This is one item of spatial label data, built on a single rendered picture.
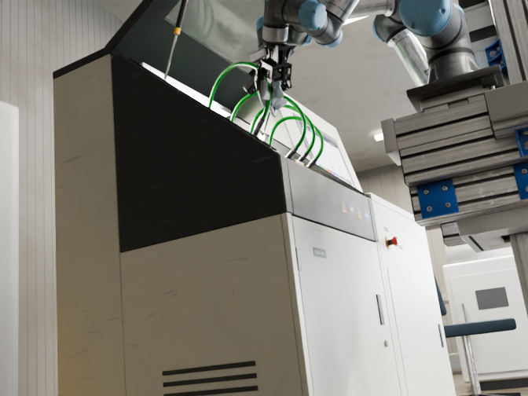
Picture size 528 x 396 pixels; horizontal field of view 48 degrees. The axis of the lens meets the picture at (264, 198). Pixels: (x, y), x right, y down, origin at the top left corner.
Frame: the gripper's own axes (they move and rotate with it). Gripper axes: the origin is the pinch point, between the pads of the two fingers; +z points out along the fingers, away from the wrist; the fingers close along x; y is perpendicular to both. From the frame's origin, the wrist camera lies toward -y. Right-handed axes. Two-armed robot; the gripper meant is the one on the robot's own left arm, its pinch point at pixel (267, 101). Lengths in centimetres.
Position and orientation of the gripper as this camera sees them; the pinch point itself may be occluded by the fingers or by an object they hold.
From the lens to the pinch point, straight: 190.7
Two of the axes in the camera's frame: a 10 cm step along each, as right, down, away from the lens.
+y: 5.1, 4.4, -7.4
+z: -0.6, 8.7, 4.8
